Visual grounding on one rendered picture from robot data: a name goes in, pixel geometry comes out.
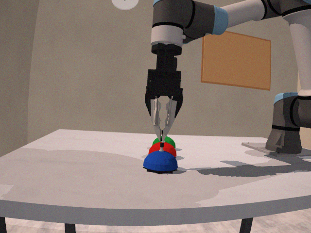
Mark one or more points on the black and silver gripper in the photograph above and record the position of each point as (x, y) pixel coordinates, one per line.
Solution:
(164, 81)

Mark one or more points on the blue bell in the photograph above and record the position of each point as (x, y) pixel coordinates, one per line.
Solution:
(160, 162)

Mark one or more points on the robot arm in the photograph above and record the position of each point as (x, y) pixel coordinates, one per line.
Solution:
(181, 21)

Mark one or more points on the green dome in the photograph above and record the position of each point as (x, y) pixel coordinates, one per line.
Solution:
(167, 139)

